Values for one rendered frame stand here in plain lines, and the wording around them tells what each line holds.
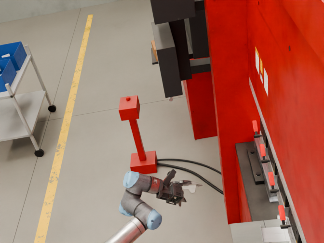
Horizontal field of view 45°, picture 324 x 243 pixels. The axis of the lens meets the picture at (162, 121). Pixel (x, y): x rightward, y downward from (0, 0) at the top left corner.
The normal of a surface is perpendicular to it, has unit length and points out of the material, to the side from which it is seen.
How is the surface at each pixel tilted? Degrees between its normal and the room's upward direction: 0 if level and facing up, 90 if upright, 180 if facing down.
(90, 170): 0
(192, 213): 0
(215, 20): 90
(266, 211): 0
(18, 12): 90
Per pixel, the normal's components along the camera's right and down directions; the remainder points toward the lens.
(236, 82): 0.00, 0.60
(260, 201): -0.16, -0.79
